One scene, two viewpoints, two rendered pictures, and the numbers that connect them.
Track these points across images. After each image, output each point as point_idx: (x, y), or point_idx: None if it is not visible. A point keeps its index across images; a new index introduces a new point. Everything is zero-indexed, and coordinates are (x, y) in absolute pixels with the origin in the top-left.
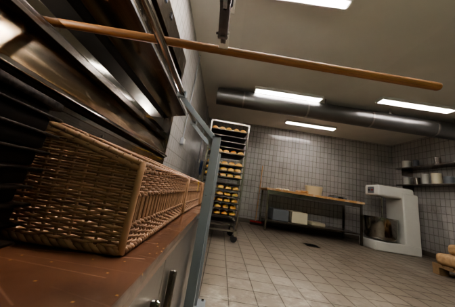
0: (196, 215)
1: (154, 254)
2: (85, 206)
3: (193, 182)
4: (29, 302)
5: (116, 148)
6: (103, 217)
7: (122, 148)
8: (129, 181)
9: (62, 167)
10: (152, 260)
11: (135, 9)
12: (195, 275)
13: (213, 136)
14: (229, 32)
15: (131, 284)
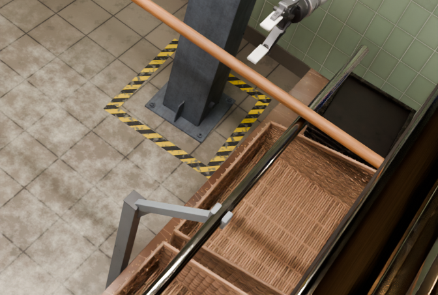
0: (137, 256)
1: (243, 144)
2: None
3: (133, 271)
4: (283, 125)
5: (285, 127)
6: (272, 142)
7: (266, 282)
8: (271, 130)
9: (300, 148)
10: (246, 139)
11: (398, 140)
12: None
13: (145, 199)
14: (259, 45)
15: (259, 124)
